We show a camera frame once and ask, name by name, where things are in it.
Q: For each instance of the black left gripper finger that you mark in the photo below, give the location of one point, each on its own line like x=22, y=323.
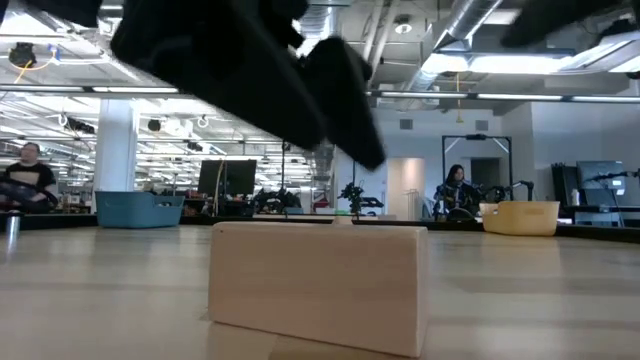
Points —
x=260, y=95
x=345, y=100

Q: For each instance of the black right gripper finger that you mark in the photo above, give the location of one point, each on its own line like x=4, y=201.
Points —
x=550, y=17

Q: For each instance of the large rectangular wooden block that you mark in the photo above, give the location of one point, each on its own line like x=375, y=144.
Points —
x=320, y=285

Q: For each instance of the black background robot arm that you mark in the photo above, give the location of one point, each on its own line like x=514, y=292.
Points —
x=355, y=192
x=275, y=200
x=525, y=186

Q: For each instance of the black computer monitor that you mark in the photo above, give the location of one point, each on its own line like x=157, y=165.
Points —
x=235, y=177

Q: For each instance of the pale pink door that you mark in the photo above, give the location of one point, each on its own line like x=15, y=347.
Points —
x=405, y=180

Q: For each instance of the black overhead light bar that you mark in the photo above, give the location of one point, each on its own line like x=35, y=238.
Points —
x=472, y=95

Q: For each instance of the small pink block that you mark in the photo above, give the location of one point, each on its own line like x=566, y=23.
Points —
x=342, y=220

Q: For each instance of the person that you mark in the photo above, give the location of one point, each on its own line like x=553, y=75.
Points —
x=30, y=175
x=456, y=190

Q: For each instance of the white building pillar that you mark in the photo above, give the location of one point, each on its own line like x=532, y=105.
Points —
x=115, y=160

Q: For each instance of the teal plastic bin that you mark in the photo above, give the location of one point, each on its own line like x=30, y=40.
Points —
x=135, y=212

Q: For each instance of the yellow plastic bin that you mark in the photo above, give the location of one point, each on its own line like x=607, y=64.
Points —
x=525, y=220

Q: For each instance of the silver metal cylinder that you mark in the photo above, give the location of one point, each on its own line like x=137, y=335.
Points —
x=12, y=227

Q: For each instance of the black gantry frame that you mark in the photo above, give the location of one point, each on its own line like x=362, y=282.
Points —
x=475, y=136
x=283, y=170

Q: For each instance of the grey wall monitor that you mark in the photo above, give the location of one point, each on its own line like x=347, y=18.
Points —
x=600, y=172

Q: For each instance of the black aluminium table frame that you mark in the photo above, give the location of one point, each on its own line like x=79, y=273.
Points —
x=590, y=231

